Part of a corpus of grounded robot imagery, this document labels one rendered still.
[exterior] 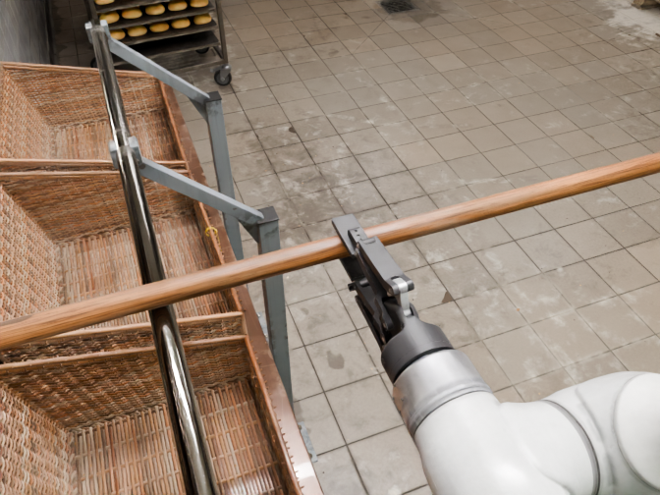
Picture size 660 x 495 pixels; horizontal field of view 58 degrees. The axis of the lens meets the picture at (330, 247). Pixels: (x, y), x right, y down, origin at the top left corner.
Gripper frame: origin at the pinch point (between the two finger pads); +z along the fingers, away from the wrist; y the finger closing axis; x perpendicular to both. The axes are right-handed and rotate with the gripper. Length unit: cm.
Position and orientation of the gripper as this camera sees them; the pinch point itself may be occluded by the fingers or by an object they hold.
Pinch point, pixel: (352, 246)
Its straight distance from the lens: 75.3
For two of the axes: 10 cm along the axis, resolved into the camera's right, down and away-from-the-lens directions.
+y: 0.0, 7.2, 7.0
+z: -3.6, -6.5, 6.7
